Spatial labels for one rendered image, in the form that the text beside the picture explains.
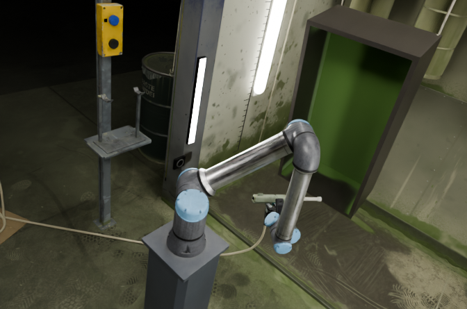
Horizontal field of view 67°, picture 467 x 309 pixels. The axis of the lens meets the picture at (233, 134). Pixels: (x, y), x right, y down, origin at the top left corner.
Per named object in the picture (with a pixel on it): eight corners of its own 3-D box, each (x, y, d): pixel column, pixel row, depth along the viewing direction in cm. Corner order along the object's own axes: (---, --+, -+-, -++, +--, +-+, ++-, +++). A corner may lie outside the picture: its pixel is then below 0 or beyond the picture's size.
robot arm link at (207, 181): (168, 197, 168) (311, 126, 154) (171, 174, 183) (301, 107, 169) (186, 216, 176) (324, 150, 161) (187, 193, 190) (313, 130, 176)
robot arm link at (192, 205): (171, 238, 159) (175, 210, 150) (173, 212, 173) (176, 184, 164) (205, 240, 161) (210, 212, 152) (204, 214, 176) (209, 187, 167)
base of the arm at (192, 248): (185, 264, 160) (187, 249, 155) (158, 239, 169) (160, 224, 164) (213, 244, 173) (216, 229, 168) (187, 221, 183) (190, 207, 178)
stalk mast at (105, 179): (105, 218, 258) (105, -20, 176) (110, 222, 255) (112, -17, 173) (99, 221, 254) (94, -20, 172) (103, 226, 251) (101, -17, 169)
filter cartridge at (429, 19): (411, 92, 270) (464, -24, 229) (382, 73, 300) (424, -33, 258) (447, 93, 282) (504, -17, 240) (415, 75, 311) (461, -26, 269)
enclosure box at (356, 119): (302, 151, 286) (338, 3, 209) (372, 190, 257) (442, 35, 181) (277, 174, 265) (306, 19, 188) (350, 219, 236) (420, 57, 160)
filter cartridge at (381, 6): (368, 57, 335) (406, -38, 291) (374, 70, 304) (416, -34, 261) (331, 48, 338) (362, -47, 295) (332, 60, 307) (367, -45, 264)
